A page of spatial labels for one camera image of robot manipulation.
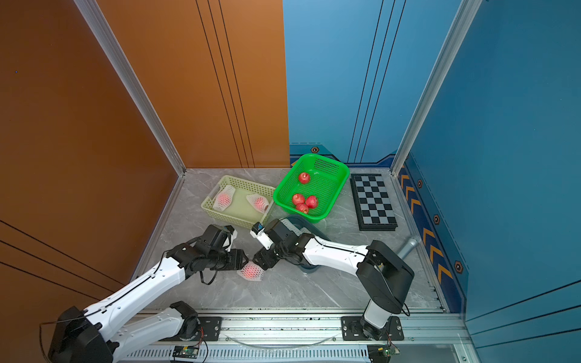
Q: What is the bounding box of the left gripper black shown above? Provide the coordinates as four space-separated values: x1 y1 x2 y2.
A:
209 247 252 269

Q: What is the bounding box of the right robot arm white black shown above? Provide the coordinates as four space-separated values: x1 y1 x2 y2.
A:
251 219 419 341

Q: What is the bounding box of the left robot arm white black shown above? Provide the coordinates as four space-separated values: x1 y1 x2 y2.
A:
41 225 248 362

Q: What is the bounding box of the dark teal plastic tray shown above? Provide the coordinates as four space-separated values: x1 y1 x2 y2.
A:
281 215 332 275

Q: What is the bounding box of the cream perforated plastic basket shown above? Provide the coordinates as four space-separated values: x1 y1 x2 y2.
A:
201 175 275 229

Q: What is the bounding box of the green plastic mesh basket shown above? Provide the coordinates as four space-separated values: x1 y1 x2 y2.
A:
273 154 350 223

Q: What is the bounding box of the left green circuit board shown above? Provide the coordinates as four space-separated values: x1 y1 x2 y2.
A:
172 346 200 361

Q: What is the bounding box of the green circuit board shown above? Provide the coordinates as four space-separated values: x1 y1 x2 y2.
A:
367 345 392 363
172 346 200 361

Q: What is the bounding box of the black white checkerboard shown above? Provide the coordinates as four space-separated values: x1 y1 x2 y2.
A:
350 173 398 231

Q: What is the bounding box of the silver metal cylinder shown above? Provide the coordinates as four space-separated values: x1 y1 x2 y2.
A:
396 237 419 260

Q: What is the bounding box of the right green circuit board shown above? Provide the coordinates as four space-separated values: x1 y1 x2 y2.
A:
367 345 392 363

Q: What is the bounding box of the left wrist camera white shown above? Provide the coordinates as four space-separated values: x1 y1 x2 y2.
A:
222 225 238 252

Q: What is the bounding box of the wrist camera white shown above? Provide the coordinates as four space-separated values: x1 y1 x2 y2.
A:
222 225 238 252
251 222 274 250

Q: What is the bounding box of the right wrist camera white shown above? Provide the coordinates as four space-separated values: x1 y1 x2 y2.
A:
251 222 274 250

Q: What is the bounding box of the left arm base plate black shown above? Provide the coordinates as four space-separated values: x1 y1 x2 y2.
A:
163 316 222 343

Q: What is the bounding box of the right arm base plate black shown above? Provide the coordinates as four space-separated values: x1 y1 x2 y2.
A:
340 316 405 341

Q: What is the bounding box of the aluminium front rail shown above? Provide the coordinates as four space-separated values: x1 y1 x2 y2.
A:
90 308 473 348

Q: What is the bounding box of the left aluminium corner post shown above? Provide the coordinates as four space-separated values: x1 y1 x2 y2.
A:
74 0 186 177

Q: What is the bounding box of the aluminium corner post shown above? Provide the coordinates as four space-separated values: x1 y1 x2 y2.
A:
74 0 186 177
390 0 483 177

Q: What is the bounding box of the right aluminium corner post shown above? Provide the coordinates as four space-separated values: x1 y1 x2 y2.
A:
390 0 483 177

